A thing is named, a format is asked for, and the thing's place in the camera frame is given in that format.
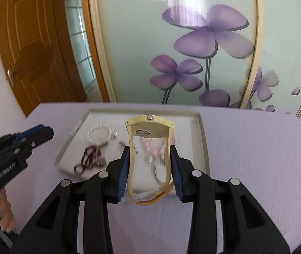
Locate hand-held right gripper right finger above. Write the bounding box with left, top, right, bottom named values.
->
left=169, top=146, right=291, bottom=254

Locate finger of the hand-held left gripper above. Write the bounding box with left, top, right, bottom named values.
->
left=15, top=134, right=55, bottom=156
left=10, top=124, right=55, bottom=143

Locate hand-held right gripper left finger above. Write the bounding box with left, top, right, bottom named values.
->
left=11, top=145, right=130, bottom=254

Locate thin silver bangle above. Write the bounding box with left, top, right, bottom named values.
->
left=150, top=161, right=165, bottom=185

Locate grey jewelry tray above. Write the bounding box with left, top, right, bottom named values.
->
left=55, top=108, right=210, bottom=181

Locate pink bead bracelet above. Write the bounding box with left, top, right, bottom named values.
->
left=137, top=135, right=178, bottom=157

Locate dark red bead bracelet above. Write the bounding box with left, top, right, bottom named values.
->
left=73, top=146, right=102, bottom=176

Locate yellow wrist watch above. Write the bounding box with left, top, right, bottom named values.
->
left=124, top=114, right=176, bottom=207

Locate white paper tag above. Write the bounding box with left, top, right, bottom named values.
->
left=70, top=121, right=82, bottom=136

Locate purple tablecloth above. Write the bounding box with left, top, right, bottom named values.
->
left=25, top=102, right=301, bottom=254

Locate brown wooden door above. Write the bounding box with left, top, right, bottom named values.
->
left=0, top=0, right=88, bottom=117

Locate glass block window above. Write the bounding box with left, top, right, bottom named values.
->
left=63, top=0, right=101, bottom=96

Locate white pearl bracelet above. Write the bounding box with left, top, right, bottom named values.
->
left=86, top=125, right=114, bottom=146

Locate brass door handle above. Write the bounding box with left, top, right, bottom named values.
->
left=7, top=68, right=18, bottom=87

